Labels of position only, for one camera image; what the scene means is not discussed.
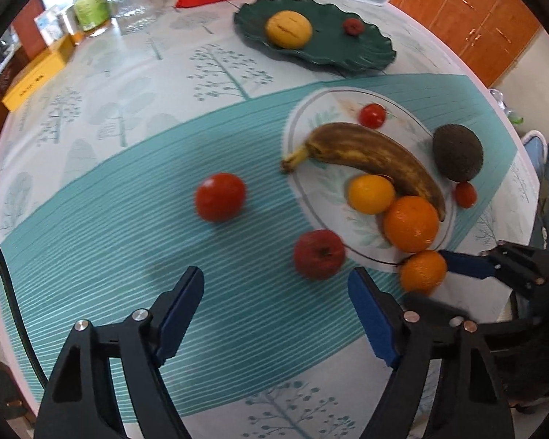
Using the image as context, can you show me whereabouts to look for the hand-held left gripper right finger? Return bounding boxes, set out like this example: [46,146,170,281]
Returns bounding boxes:
[347,267,517,439]

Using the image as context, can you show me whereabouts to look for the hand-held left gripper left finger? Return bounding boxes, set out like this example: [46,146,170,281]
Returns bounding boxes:
[33,265,206,439]

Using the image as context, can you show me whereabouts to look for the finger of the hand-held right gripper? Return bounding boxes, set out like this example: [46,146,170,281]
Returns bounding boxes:
[439,241,549,303]
[400,293,470,325]

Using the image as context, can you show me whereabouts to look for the orange mandarin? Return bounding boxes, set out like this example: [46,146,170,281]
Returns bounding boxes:
[399,250,448,294]
[383,196,441,254]

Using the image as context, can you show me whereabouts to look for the red cherry tomato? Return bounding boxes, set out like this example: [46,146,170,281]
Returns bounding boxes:
[359,103,387,129]
[454,182,477,209]

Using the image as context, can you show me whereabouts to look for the red apple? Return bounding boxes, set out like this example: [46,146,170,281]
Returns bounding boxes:
[294,229,347,281]

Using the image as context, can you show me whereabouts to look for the dark avocado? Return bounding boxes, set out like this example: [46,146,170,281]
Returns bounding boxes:
[432,124,484,182]

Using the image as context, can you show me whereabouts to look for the yellow-orange mandarin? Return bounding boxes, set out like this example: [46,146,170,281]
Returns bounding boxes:
[348,174,396,215]

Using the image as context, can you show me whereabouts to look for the large red tomato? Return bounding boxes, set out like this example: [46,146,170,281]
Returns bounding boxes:
[195,173,247,223]

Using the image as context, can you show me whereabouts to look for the brown spotted banana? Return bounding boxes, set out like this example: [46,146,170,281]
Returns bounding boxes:
[281,122,447,222]

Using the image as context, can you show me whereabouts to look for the green wavy plate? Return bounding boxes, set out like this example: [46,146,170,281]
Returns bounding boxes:
[233,0,398,78]

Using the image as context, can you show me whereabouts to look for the yellow lemon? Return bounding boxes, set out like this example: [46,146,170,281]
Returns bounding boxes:
[265,10,313,49]

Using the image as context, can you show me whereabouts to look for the blue white chair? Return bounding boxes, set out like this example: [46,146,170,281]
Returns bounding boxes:
[522,129,549,239]

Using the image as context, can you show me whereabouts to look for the tree print tablecloth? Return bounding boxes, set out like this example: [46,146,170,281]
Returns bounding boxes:
[0,0,538,439]

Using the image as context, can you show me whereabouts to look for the orange wooden cabinets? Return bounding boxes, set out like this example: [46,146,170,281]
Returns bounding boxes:
[389,0,543,87]

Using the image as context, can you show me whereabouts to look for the yellow flat box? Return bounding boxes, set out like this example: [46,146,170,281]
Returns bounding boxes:
[1,34,76,111]

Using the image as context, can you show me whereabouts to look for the clear ribbed glass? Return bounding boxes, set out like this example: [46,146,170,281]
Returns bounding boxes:
[112,0,149,21]

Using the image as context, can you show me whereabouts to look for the silver can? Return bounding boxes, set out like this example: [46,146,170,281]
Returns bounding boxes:
[57,9,77,37]

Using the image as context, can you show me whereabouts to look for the small white carton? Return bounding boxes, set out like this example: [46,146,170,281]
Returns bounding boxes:
[34,4,62,46]

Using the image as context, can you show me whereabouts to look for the brown wooden sideboard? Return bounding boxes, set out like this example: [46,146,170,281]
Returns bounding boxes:
[11,0,46,62]

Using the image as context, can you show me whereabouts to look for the black cable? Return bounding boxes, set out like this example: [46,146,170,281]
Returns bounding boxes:
[0,224,51,389]

